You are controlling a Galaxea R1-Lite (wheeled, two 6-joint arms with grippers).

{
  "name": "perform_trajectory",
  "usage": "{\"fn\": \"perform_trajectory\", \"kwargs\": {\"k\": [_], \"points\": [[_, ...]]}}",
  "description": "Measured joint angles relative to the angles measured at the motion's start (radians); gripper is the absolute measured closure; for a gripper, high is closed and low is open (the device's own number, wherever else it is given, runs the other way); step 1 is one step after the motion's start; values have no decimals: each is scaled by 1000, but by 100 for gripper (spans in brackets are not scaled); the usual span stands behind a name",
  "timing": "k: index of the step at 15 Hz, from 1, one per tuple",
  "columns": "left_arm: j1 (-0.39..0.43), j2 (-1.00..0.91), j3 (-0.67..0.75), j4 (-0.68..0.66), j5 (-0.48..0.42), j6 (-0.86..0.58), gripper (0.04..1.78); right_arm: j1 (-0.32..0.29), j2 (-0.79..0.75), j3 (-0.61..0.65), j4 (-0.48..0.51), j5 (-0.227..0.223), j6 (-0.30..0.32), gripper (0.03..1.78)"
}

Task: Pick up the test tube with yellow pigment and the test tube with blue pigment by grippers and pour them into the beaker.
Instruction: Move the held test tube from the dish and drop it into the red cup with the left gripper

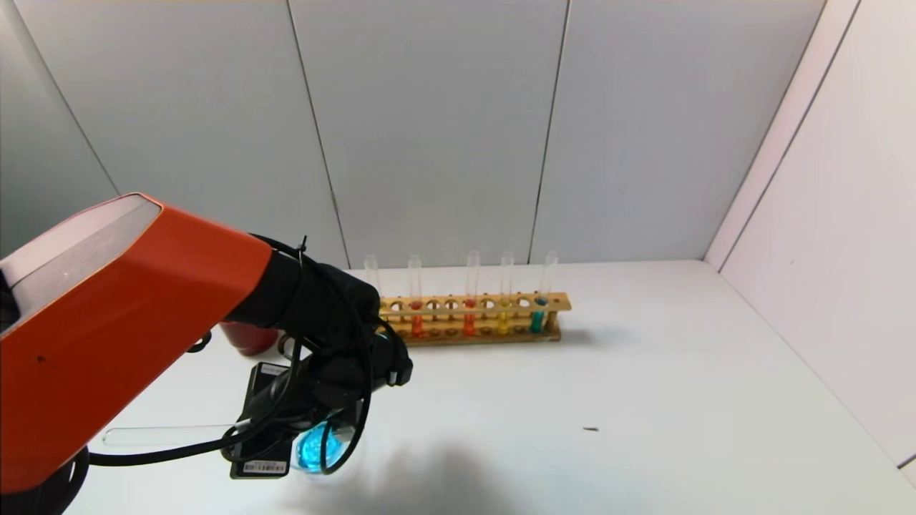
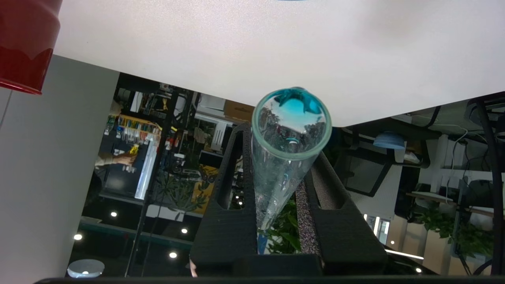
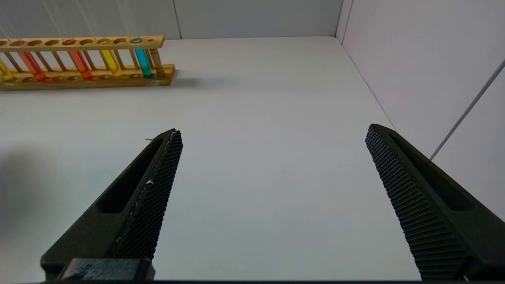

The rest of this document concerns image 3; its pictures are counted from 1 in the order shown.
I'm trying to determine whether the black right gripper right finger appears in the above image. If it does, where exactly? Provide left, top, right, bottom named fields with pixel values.
left=365, top=124, right=505, bottom=281

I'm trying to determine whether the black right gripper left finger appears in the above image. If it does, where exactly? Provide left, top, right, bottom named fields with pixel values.
left=41, top=129, right=183, bottom=277

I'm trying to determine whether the test tube with yellow pigment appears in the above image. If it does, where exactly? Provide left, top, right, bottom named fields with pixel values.
left=0, top=58, right=17, bottom=82
left=85, top=0, right=123, bottom=77

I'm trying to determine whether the wooden test tube rack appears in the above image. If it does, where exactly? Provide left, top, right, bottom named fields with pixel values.
left=0, top=35, right=176, bottom=91

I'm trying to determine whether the test tube with blue pigment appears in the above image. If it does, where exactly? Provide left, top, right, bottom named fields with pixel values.
left=120, top=0, right=154, bottom=78

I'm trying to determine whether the test tube with orange pigment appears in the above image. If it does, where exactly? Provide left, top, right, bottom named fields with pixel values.
left=0, top=16, right=50, bottom=82
left=51, top=0, right=94, bottom=80

